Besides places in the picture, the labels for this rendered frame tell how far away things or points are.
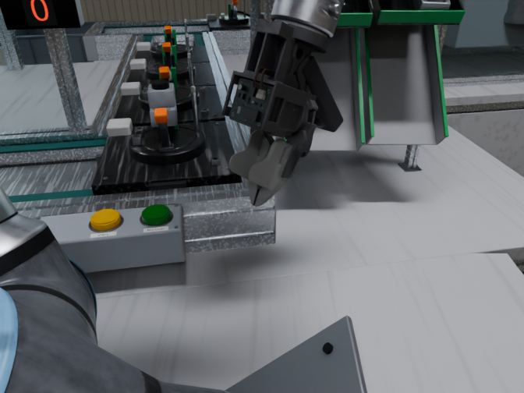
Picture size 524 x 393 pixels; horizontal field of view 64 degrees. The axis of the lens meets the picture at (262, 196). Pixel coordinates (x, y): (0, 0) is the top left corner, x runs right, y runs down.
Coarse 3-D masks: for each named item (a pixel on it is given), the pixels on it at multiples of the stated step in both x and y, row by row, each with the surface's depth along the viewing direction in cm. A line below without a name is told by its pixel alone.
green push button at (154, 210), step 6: (156, 204) 61; (144, 210) 60; (150, 210) 60; (156, 210) 60; (162, 210) 60; (168, 210) 60; (144, 216) 59; (150, 216) 59; (156, 216) 59; (162, 216) 59; (168, 216) 59; (144, 222) 59; (150, 222) 58; (156, 222) 58; (162, 222) 59
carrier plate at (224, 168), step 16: (144, 128) 86; (208, 128) 86; (224, 128) 86; (112, 144) 79; (128, 144) 79; (208, 144) 79; (224, 144) 79; (112, 160) 74; (128, 160) 74; (192, 160) 74; (208, 160) 74; (224, 160) 74; (96, 176) 69; (112, 176) 69; (128, 176) 69; (144, 176) 69; (160, 176) 69; (176, 176) 69; (192, 176) 69; (208, 176) 69; (224, 176) 69; (240, 176) 70; (96, 192) 67; (112, 192) 67; (128, 192) 68
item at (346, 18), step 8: (352, 0) 67; (360, 0) 67; (368, 0) 64; (344, 8) 66; (352, 8) 66; (360, 8) 66; (368, 8) 63; (344, 16) 62; (352, 16) 62; (360, 16) 62; (368, 16) 62; (344, 24) 63; (352, 24) 63; (360, 24) 63; (368, 24) 63
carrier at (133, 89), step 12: (192, 72) 99; (132, 84) 105; (192, 84) 101; (132, 96) 103; (144, 96) 95; (180, 96) 97; (204, 96) 103; (216, 96) 103; (120, 108) 96; (132, 108) 96; (144, 108) 95; (180, 108) 94; (192, 108) 96; (204, 108) 96; (216, 108) 96; (132, 120) 90; (144, 120) 90; (180, 120) 90; (192, 120) 90; (204, 120) 90; (216, 120) 91
